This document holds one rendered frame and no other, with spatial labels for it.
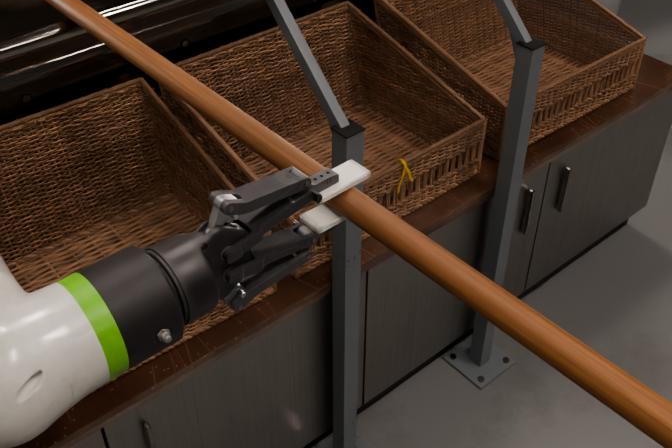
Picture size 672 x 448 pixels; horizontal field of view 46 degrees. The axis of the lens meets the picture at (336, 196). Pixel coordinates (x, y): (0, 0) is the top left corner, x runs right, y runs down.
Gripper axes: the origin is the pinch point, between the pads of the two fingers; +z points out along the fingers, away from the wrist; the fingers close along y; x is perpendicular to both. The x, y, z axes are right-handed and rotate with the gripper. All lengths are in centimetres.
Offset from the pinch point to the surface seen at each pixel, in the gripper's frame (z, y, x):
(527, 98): 81, 35, -33
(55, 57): 9, 25, -92
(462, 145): 76, 50, -44
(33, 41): -6, 3, -58
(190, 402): 0, 72, -40
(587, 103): 124, 57, -42
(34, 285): -11, 61, -76
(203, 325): 7, 60, -45
